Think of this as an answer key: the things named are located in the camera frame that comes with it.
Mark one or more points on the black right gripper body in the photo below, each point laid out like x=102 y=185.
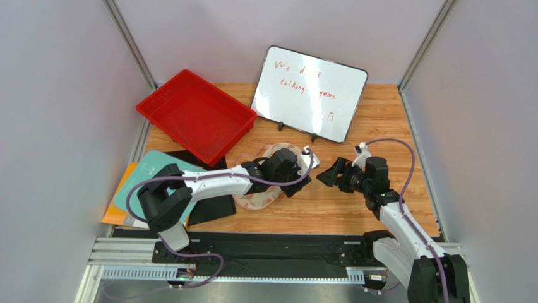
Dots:
x=343 y=175

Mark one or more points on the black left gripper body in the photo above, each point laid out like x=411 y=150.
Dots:
x=291 y=176

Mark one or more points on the floral mesh laundry bag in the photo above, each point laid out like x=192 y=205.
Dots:
x=259 y=201

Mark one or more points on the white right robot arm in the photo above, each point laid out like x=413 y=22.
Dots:
x=427 y=271

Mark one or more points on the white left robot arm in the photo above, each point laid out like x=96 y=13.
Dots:
x=165 y=197

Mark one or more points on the white dry-erase board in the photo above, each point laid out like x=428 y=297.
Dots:
x=309 y=94

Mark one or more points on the black board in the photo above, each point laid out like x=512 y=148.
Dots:
x=208 y=209

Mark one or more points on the red plastic tray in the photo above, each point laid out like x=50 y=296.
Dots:
x=197 y=115

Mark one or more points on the teal board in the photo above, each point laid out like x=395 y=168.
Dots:
x=147 y=168

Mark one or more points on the orange board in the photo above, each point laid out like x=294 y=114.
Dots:
x=115 y=215

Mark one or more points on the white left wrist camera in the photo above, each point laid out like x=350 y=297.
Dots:
x=308 y=159

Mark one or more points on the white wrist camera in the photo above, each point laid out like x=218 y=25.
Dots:
x=308 y=159
x=362 y=154

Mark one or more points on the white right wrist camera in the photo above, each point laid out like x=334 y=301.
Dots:
x=362 y=154

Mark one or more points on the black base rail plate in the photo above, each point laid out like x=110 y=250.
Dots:
x=275 y=255

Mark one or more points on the aluminium frame rail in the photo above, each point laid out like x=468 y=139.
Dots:
x=130 y=259

